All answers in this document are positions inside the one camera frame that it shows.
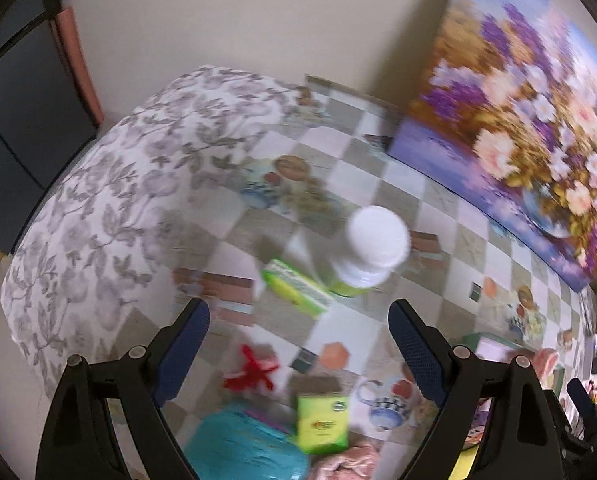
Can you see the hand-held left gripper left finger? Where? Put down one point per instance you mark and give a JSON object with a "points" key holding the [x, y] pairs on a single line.
{"points": [[183, 355]]}

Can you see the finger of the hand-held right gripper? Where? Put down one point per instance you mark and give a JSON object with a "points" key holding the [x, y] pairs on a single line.
{"points": [[580, 400]]}

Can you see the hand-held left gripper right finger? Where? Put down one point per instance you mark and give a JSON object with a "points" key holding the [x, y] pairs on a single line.
{"points": [[418, 355]]}

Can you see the pink ruffled cloth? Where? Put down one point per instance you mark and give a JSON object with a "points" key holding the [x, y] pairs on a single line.
{"points": [[545, 362]]}

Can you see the teal-edged white tray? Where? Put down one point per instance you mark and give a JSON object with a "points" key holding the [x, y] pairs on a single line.
{"points": [[493, 347]]}

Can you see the teal soft bundle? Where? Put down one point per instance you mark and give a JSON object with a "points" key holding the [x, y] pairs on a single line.
{"points": [[248, 445]]}

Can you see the red ribbon bow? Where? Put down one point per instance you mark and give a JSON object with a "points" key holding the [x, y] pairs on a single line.
{"points": [[251, 375]]}

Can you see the yellow sponge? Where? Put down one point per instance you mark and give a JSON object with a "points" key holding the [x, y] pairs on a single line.
{"points": [[466, 467]]}

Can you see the green and white packet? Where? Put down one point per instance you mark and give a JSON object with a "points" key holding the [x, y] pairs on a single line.
{"points": [[323, 422]]}

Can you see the white bottle green label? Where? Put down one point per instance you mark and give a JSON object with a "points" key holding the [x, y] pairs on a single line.
{"points": [[378, 240]]}

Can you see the light pink cloth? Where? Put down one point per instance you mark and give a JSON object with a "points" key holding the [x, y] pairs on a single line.
{"points": [[348, 465]]}

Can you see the small green box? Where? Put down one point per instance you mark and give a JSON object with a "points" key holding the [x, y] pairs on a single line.
{"points": [[298, 287]]}

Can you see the grey leaf print tablecloth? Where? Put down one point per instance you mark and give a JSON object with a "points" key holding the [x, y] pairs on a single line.
{"points": [[128, 185]]}

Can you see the checked printed tablecloth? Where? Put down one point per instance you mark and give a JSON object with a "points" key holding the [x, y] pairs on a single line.
{"points": [[368, 170]]}

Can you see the floral painting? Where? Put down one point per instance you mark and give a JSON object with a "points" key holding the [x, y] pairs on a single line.
{"points": [[518, 110]]}

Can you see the dark cabinet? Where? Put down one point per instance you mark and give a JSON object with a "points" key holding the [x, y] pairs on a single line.
{"points": [[18, 110]]}

